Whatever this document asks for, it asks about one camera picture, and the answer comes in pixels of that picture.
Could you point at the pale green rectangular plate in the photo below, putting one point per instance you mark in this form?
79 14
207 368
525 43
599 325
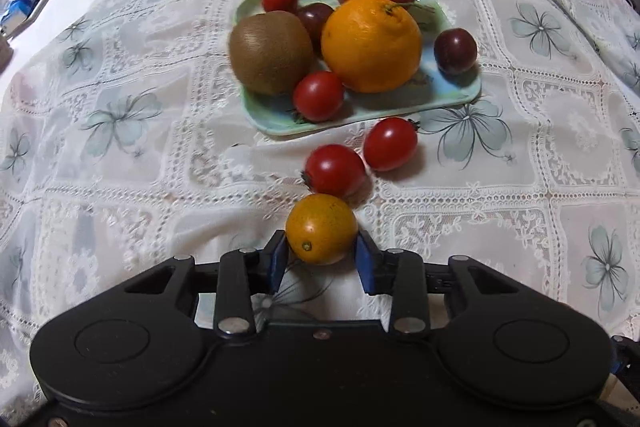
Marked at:
380 107

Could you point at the small orange yellow tomato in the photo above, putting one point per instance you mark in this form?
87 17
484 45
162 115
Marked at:
321 229

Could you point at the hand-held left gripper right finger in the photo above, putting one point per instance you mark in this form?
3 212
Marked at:
366 266

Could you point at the dark purple plum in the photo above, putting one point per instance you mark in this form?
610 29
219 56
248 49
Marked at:
314 21
455 52

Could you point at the large orange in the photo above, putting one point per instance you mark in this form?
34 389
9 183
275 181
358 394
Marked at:
370 44

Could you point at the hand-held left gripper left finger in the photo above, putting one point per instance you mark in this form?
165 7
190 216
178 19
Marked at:
276 263

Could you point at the white lace floral tablecloth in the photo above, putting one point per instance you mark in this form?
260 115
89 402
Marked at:
125 207

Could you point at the blue tissue box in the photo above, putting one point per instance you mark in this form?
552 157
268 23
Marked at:
20 7

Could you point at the brown kiwi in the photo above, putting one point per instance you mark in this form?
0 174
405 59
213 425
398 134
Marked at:
270 54

